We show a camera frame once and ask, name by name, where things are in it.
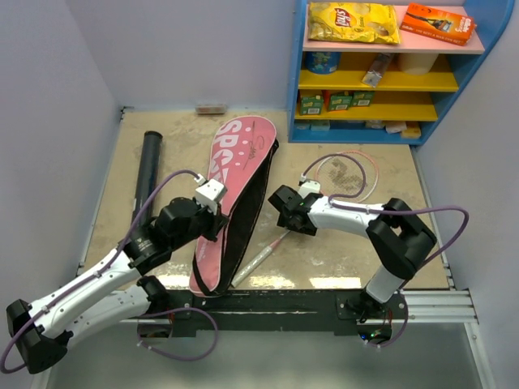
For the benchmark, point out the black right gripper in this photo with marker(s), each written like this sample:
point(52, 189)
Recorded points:
point(284, 221)

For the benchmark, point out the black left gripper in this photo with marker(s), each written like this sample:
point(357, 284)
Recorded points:
point(216, 223)

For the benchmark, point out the pink badminton racket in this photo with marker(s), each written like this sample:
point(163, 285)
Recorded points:
point(355, 175)

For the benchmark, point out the pink racket bag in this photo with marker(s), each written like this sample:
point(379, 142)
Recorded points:
point(241, 156)

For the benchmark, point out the black shuttlecock tube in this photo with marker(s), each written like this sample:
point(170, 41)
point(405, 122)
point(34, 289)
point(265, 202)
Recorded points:
point(148, 169)

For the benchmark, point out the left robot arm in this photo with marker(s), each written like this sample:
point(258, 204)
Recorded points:
point(43, 330)

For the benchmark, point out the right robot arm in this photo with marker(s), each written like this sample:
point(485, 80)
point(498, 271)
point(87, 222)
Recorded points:
point(400, 238)

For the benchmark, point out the green box left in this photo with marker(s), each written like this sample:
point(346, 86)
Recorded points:
point(310, 105)

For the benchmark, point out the green box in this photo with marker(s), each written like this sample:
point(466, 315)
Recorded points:
point(339, 102)
point(362, 98)
point(310, 105)

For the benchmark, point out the green box middle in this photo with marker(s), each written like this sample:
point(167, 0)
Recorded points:
point(339, 102)

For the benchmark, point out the blue shelf unit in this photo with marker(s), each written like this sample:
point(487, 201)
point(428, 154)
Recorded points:
point(406, 109)

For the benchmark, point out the green box right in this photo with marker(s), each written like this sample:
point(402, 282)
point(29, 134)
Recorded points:
point(362, 98)

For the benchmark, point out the blue round tin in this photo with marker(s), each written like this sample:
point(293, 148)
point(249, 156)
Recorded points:
point(322, 63)

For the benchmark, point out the silver foil packet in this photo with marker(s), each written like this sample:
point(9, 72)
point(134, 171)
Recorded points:
point(377, 69)

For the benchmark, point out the cream round container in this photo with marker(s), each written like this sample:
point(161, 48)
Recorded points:
point(416, 63)

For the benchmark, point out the yellow chips bag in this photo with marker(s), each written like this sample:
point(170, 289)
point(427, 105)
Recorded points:
point(370, 23)

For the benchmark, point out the orange razor box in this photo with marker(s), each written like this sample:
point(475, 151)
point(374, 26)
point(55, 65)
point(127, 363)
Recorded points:
point(438, 24)

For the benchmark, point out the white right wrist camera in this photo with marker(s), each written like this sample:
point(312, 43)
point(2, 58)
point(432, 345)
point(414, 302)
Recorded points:
point(309, 187)

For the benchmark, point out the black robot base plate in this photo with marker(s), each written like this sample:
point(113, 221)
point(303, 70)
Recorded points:
point(343, 312)

